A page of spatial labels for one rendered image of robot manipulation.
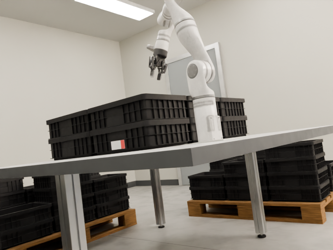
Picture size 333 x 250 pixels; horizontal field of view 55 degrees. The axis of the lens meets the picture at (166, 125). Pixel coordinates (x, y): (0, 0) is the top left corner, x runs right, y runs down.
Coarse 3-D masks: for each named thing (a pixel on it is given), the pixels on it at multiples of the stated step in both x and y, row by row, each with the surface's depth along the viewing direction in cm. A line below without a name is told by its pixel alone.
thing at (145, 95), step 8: (136, 96) 132; (144, 96) 130; (152, 96) 133; (160, 96) 137; (168, 96) 141; (176, 96) 145; (184, 96) 150; (104, 104) 146; (112, 104) 142; (120, 104) 138; (88, 112) 154
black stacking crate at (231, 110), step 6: (222, 102) 178; (228, 102) 182; (234, 102) 188; (240, 102) 194; (222, 108) 176; (228, 108) 181; (234, 108) 186; (240, 108) 192; (222, 114) 176; (228, 114) 181; (234, 114) 186; (240, 114) 192
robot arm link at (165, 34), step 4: (172, 24) 170; (168, 28) 170; (172, 28) 171; (160, 32) 170; (164, 32) 169; (168, 32) 170; (160, 36) 170; (164, 36) 169; (168, 36) 171; (168, 40) 171
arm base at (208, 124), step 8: (200, 104) 125; (208, 104) 125; (200, 112) 125; (208, 112) 125; (216, 112) 127; (200, 120) 125; (208, 120) 124; (216, 120) 126; (200, 128) 126; (208, 128) 124; (216, 128) 125; (200, 136) 126; (208, 136) 124; (216, 136) 124
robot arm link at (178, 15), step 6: (168, 0) 137; (168, 6) 138; (174, 6) 135; (174, 12) 135; (180, 12) 134; (186, 12) 135; (174, 18) 135; (180, 18) 133; (186, 18) 133; (192, 18) 134; (174, 24) 136
